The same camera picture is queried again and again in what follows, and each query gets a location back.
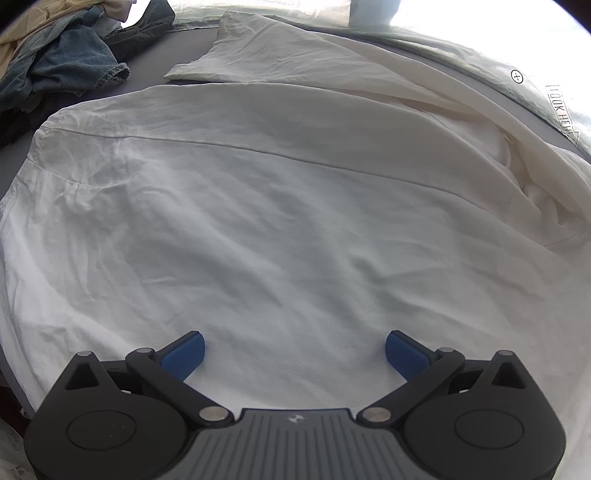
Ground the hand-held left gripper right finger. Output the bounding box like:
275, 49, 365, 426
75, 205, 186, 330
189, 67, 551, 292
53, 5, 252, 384
357, 329, 546, 426

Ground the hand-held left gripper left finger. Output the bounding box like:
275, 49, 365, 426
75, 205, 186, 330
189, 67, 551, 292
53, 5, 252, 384
47, 330, 232, 428

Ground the white shirt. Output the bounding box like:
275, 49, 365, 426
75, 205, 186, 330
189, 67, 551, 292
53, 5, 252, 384
0, 11, 591, 418

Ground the blue denim garment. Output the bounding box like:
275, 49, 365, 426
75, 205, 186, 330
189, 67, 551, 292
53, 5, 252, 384
0, 6, 131, 114

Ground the dark navy garment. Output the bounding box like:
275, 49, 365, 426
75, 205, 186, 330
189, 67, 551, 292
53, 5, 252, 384
0, 0, 177, 149

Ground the white printed sheet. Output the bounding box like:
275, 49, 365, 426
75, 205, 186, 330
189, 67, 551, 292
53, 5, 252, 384
170, 0, 591, 158

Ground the cream cloth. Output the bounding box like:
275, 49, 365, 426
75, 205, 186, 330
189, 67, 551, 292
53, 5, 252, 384
0, 0, 136, 46

